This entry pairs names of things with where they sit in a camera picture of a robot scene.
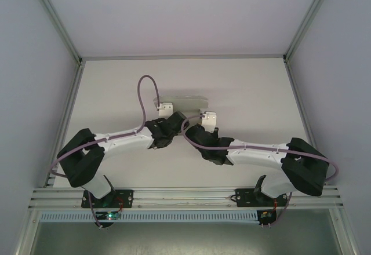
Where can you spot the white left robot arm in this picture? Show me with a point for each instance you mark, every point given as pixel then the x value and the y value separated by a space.
pixel 121 145

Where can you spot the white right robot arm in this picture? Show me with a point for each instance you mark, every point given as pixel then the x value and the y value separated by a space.
pixel 261 153

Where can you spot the right small circuit board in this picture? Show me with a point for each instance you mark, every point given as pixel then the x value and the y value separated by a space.
pixel 265 215

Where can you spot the left circuit board green light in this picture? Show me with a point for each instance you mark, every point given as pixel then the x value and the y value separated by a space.
pixel 110 215

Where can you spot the aluminium mounting rail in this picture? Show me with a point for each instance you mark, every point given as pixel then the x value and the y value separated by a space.
pixel 182 198

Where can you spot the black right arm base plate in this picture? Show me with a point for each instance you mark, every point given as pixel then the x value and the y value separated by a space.
pixel 246 198

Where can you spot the aluminium table rear rail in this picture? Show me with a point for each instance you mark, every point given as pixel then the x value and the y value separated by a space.
pixel 182 57

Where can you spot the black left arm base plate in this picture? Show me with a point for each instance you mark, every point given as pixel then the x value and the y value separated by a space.
pixel 126 198

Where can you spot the aluminium table side rail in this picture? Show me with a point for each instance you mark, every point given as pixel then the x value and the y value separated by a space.
pixel 71 98
pixel 300 107

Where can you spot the aluminium frame post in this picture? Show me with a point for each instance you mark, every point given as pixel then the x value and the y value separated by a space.
pixel 308 20
pixel 58 20

